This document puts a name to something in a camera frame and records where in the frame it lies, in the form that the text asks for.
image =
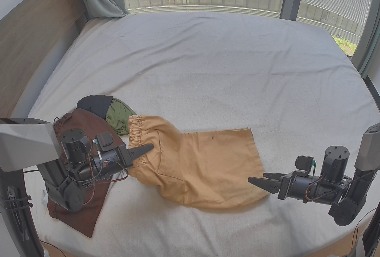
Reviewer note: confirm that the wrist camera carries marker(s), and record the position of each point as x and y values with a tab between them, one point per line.
305	164
105	140

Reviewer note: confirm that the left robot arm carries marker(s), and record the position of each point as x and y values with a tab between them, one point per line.
26	146

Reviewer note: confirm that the brown shorts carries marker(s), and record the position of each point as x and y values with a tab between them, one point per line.
89	128

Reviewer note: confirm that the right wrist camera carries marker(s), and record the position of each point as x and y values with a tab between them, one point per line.
305	164

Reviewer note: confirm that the tan shorts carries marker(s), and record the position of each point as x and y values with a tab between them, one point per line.
207	166

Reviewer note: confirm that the bed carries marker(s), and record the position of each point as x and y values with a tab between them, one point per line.
207	72

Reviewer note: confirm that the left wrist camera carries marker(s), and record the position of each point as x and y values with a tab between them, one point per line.
105	140

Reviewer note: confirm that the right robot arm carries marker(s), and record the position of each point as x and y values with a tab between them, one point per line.
350	199

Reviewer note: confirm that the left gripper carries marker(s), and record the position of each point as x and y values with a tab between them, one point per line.
114	161

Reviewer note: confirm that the black garment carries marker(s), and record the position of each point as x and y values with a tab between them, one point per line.
93	106

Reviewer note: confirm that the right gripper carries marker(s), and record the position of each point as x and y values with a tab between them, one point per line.
297	187

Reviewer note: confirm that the green garment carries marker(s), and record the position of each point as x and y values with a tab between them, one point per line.
118	119

